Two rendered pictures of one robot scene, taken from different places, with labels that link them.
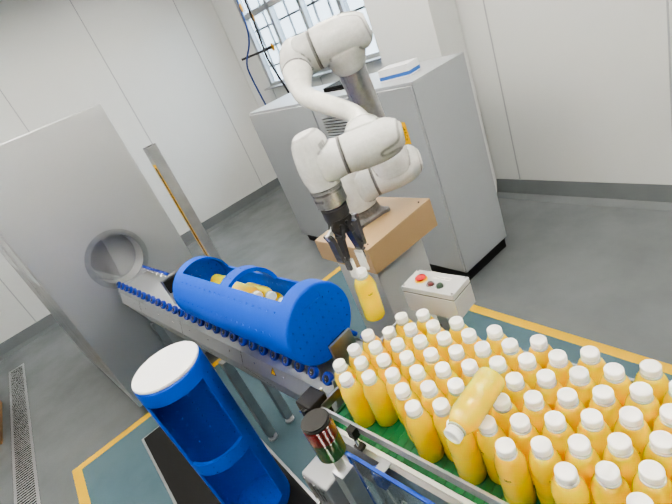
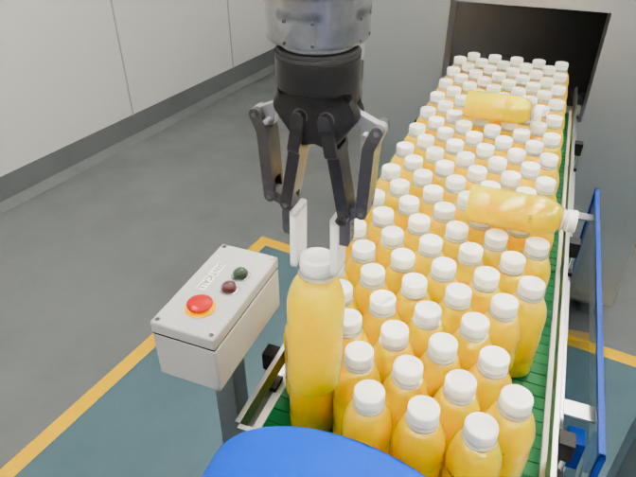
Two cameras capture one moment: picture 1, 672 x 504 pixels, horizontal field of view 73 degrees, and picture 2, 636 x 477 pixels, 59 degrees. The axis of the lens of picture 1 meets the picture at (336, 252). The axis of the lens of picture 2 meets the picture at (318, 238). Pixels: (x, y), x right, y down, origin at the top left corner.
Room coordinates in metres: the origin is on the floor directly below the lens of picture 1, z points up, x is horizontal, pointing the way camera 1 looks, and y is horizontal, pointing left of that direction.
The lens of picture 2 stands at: (1.45, 0.37, 1.63)
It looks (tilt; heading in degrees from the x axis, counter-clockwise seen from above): 34 degrees down; 237
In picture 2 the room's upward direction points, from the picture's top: straight up
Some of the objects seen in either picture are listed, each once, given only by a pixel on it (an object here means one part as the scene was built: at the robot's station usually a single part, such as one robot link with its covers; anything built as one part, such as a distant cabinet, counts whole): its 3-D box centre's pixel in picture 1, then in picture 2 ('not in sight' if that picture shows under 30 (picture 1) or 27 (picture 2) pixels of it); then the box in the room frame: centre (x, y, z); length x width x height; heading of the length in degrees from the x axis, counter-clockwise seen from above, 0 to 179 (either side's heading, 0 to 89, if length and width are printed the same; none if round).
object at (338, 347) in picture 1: (344, 350); not in sight; (1.22, 0.11, 0.99); 0.10 x 0.02 x 0.12; 126
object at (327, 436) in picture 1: (319, 429); not in sight; (0.70, 0.18, 1.23); 0.06 x 0.06 x 0.04
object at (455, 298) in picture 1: (437, 293); (221, 311); (1.22, -0.25, 1.05); 0.20 x 0.10 x 0.10; 36
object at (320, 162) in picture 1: (318, 157); not in sight; (1.18, -0.06, 1.63); 0.13 x 0.11 x 0.16; 80
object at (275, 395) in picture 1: (268, 383); not in sight; (2.12, 0.66, 0.31); 0.06 x 0.06 x 0.63; 36
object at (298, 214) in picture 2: (362, 259); (298, 233); (1.20, -0.06, 1.29); 0.03 x 0.01 x 0.07; 35
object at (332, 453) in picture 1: (327, 443); not in sight; (0.70, 0.18, 1.18); 0.06 x 0.06 x 0.05
